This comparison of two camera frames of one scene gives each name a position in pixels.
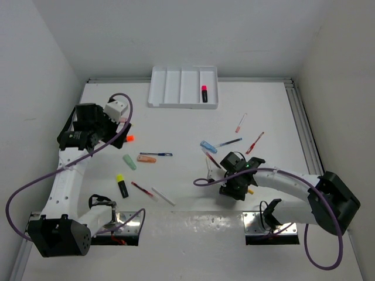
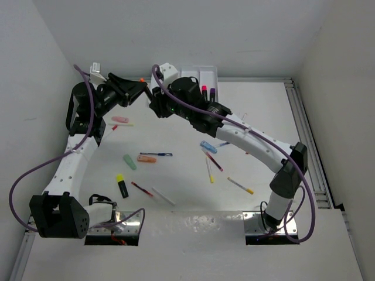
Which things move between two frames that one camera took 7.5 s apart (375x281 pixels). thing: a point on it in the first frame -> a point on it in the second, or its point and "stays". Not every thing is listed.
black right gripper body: [233, 187] -> [167, 106]
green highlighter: [131, 163] stays
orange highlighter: [143, 158] stays
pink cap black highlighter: [204, 93] stays
